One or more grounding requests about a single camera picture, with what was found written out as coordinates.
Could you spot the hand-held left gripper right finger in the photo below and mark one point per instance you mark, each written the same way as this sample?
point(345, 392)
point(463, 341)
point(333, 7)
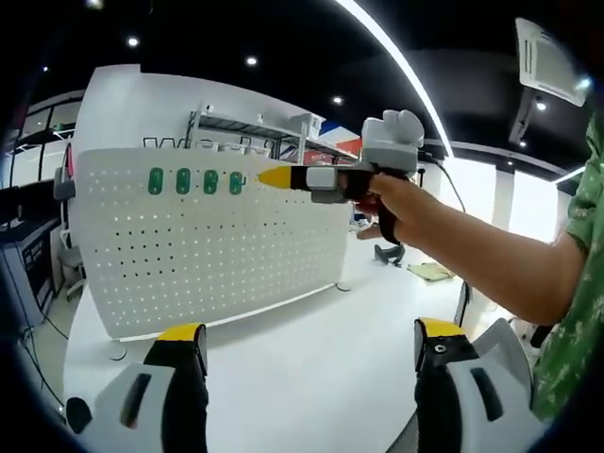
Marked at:
point(443, 377)

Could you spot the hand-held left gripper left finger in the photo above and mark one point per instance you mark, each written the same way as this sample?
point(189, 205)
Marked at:
point(179, 377)

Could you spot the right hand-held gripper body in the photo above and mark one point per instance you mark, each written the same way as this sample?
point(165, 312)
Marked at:
point(389, 141)

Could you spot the green hook assembly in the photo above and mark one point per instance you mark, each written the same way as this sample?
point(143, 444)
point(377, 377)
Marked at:
point(234, 184)
point(210, 183)
point(182, 181)
point(155, 181)

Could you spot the white perforated mounting plate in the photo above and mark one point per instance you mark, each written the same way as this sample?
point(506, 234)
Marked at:
point(212, 255)

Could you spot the person's right hand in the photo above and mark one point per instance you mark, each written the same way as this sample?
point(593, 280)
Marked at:
point(415, 207)

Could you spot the white mesh chair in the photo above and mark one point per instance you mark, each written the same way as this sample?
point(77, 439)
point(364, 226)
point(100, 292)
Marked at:
point(500, 344)

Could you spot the long ceiling light strip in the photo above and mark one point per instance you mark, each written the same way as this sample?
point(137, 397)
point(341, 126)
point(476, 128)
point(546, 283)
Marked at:
point(407, 63)

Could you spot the black curved object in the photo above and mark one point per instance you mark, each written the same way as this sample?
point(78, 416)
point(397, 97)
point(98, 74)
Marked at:
point(389, 255)

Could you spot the metal shelf rack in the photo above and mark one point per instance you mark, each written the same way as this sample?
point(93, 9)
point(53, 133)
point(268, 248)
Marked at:
point(236, 123)

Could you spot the black round object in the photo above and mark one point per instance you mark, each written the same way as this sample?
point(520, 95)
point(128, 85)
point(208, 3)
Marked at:
point(78, 415)

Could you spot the group of ceiling spotlights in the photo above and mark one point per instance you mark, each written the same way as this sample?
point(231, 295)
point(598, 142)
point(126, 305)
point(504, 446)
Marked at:
point(251, 60)

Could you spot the white office chair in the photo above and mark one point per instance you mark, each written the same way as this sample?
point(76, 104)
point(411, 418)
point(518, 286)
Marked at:
point(73, 259)

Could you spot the person in green shirt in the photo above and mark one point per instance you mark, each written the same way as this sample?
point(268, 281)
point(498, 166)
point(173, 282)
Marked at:
point(575, 283)

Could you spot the white ceiling air conditioner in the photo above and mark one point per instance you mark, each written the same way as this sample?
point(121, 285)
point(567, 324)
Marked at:
point(542, 56)

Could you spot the grey office desk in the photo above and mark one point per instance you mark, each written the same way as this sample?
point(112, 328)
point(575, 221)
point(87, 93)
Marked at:
point(33, 264)

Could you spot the grey and pink bag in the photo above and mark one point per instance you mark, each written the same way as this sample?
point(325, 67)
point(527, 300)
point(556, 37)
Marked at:
point(63, 186)

